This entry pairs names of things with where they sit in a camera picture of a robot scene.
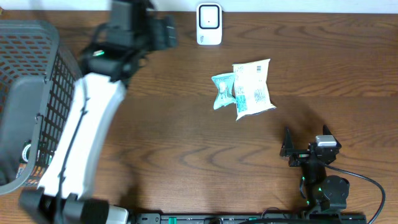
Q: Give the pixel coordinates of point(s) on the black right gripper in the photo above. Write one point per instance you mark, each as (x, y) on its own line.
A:
(300, 155)

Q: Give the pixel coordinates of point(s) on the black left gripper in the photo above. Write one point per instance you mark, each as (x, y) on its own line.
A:
(168, 40)

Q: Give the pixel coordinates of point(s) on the cream snack bag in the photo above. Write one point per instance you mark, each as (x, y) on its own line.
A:
(250, 88)

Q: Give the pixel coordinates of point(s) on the teal small snack packet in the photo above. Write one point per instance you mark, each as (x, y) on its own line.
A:
(224, 83)

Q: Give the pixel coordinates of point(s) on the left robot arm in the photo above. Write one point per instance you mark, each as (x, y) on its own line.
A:
(107, 64)

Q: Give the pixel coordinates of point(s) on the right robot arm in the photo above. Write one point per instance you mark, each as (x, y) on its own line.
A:
(325, 194)

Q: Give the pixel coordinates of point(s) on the white barcode scanner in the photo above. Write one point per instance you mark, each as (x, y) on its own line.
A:
(209, 24)

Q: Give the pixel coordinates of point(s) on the grey plastic shopping basket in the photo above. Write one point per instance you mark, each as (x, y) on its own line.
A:
(37, 84)

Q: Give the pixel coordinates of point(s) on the round black white container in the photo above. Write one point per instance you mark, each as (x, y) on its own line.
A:
(26, 152)

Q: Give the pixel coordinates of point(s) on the orange snack packet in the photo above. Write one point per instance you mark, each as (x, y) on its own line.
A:
(20, 170)

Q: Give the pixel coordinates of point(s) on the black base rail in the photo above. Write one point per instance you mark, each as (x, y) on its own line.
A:
(271, 217)

